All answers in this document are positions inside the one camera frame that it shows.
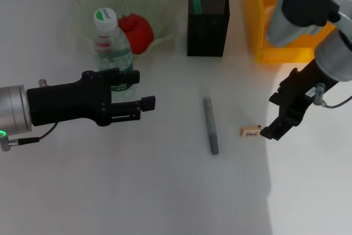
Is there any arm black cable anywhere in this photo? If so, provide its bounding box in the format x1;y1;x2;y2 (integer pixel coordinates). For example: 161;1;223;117
313;82;352;109
0;123;59;152

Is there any grey pen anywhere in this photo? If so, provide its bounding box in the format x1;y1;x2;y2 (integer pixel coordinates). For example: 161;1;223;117
202;96;220;155

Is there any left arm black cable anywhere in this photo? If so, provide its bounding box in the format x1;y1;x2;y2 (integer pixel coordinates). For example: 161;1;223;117
0;123;59;152

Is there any clear green-label water bottle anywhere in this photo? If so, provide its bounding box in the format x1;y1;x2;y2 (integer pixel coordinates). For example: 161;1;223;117
92;7;136;99

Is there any yellow plastic bin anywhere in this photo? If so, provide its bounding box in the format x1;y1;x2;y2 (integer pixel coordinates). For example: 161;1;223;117
243;0;344;64

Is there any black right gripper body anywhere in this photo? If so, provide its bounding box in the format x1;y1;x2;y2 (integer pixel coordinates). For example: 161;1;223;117
268;58;339;125

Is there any green glass fruit bowl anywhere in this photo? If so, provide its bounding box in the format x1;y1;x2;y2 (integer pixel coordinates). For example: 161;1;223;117
71;0;177;57

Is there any small beige eraser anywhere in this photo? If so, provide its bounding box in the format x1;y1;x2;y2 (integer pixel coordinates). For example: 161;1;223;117
240;125;262;138

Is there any red-orange fruit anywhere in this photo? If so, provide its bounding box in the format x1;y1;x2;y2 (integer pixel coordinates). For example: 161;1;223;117
117;13;154;55

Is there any black mesh pen holder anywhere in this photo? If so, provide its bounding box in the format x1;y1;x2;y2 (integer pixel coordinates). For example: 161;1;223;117
186;0;229;57

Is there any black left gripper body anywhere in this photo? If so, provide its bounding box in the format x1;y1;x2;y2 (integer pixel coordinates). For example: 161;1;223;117
26;70;114;128

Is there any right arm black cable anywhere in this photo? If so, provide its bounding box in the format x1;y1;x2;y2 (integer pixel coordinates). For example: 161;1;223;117
313;82;352;109

